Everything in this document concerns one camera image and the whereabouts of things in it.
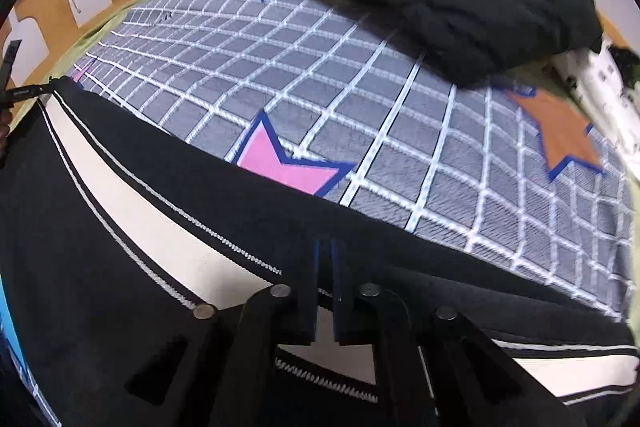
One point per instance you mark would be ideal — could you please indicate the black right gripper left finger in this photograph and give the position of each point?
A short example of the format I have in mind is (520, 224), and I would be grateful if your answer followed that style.
(183, 335)

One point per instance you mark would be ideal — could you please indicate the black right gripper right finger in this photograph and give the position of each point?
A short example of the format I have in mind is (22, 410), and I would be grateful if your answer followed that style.
(434, 368)

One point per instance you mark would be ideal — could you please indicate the black pants with white stripe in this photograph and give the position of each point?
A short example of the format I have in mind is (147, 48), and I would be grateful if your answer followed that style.
(80, 167)

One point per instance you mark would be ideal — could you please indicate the grey checkered bed mat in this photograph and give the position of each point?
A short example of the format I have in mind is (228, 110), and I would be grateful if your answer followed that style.
(513, 177)

